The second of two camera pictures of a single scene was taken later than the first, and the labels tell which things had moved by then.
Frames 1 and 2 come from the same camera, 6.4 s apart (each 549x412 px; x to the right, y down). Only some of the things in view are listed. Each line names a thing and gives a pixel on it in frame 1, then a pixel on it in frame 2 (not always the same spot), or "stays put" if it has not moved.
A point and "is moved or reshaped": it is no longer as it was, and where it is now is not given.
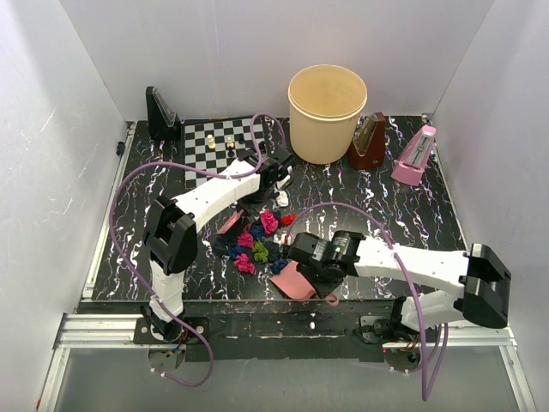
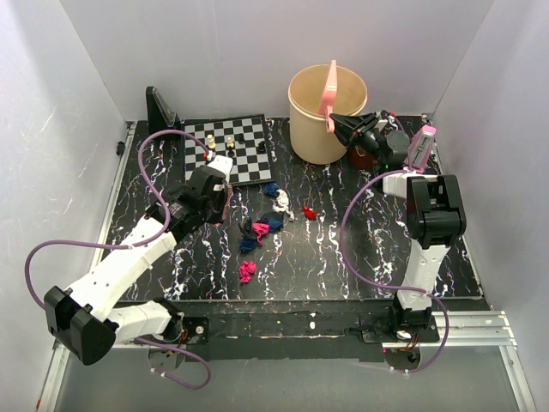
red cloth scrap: (287, 220) to (310, 215)
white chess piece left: (211, 143) stays put
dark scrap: (221, 242) to (245, 227)
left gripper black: (250, 209) to (217, 217)
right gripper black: (322, 289) to (351, 128)
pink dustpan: (292, 280) to (325, 106)
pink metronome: (410, 165) stays put
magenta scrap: (269, 223) to (260, 229)
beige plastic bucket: (325, 103) stays put
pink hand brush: (230, 221) is moved or reshaped
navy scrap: (236, 250) to (248, 245)
